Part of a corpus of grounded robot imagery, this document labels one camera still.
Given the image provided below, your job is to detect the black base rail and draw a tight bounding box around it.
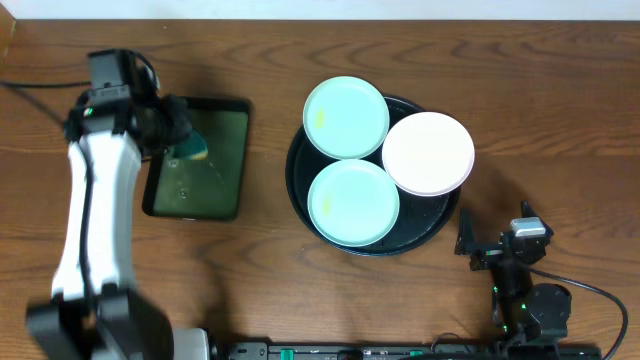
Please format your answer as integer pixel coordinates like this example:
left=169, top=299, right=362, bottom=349
left=226, top=342, right=602, bottom=360

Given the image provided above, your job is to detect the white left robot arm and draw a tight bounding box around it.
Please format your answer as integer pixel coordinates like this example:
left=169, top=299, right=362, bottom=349
left=26, top=49, right=211, bottom=360

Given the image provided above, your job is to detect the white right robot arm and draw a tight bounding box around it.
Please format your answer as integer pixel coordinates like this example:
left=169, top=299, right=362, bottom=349
left=454, top=201, right=572, bottom=358

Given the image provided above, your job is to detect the black rectangular water tray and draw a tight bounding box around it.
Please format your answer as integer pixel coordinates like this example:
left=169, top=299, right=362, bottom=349
left=142, top=97, right=252, bottom=221

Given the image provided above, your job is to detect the pink plate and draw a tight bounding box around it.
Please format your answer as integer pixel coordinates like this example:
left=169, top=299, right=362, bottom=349
left=381, top=112, right=475, bottom=197

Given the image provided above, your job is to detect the mint green plate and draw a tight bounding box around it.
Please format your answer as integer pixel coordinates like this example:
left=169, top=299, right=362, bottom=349
left=302, top=76, right=390, bottom=160
left=307, top=159, right=400, bottom=247

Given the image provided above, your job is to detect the round black tray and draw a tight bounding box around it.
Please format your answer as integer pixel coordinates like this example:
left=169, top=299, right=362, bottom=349
left=285, top=128, right=460, bottom=256

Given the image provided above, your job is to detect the green yellow sponge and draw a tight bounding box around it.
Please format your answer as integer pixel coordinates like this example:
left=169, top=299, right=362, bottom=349
left=172, top=130, right=208, bottom=160

